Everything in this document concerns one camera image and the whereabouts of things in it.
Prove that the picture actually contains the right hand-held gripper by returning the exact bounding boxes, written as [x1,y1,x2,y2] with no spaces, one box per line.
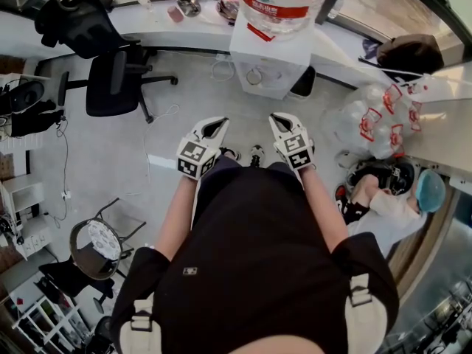
[268,111,316,171]

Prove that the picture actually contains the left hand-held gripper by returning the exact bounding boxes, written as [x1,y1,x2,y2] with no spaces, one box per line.
[176,116,230,180]

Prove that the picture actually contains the white water dispenser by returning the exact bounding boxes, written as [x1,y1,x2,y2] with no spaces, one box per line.
[229,13,315,101]

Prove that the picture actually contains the person's left forearm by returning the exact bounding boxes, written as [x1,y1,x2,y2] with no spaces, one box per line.
[153,175,200,263]

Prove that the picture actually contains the person's right forearm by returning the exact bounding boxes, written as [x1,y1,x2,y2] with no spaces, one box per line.
[296,166,350,254]

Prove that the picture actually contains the person's left shoe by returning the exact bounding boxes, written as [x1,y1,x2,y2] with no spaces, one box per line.
[219,146,241,162]

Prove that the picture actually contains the person's shoe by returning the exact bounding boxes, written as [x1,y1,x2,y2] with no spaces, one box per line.
[249,145,266,167]
[219,146,241,162]

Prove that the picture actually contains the person's dark shorts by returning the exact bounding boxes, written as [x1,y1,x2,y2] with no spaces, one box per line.
[209,156,299,178]

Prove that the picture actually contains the person's right shoe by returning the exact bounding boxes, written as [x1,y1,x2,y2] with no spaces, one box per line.
[249,145,266,167]

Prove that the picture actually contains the black and white trash bin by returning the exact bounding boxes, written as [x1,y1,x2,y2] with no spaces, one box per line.
[288,66,317,101]

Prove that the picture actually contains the bag of clear empty bottles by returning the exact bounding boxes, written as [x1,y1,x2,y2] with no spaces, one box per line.
[333,83,423,160]

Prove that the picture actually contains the red paper label strip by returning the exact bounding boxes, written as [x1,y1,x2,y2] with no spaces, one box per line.
[246,22,276,43]

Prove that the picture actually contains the black office chair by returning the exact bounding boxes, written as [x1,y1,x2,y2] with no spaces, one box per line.
[35,0,179,124]

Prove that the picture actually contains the glass teapot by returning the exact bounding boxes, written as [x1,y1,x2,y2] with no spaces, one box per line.
[176,0,202,16]

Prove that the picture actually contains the person's black shirt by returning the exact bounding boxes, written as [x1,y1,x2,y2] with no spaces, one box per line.
[110,166,401,354]

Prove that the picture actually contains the round chair with patterned cushion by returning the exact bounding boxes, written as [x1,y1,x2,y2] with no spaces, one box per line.
[69,197,147,282]

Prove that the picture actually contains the pile of black bags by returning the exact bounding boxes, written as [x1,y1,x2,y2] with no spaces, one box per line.
[0,81,66,138]

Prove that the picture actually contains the white shelf unit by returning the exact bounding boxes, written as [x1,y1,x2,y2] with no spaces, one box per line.
[0,175,55,261]

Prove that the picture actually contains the coiled white cable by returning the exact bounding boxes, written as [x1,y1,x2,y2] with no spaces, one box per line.
[211,59,235,83]

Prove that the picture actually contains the long white cable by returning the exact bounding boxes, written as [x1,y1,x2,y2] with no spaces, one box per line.
[143,104,181,197]

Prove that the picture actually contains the black device with cables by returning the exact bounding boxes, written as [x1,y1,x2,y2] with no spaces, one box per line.
[346,160,416,195]

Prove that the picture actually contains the black cable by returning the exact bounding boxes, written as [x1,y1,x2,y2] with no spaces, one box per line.
[55,118,72,228]

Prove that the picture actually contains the cream backpack strap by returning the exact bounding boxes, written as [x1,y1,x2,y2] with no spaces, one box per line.
[344,274,388,354]
[119,299,154,354]

